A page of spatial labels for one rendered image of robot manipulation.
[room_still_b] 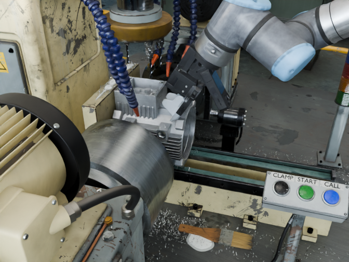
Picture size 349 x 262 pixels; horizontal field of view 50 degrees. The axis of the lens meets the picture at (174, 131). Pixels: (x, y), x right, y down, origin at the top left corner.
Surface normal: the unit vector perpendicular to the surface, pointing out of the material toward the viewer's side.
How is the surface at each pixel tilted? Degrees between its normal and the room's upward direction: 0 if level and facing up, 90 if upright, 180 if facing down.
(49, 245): 90
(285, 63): 82
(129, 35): 90
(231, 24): 90
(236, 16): 80
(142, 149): 36
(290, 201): 31
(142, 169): 47
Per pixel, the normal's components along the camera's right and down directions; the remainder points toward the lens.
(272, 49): -0.46, 0.28
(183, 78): -0.29, 0.52
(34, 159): 0.78, -0.37
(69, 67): 0.96, 0.15
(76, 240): 0.00, -0.84
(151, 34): 0.50, 0.46
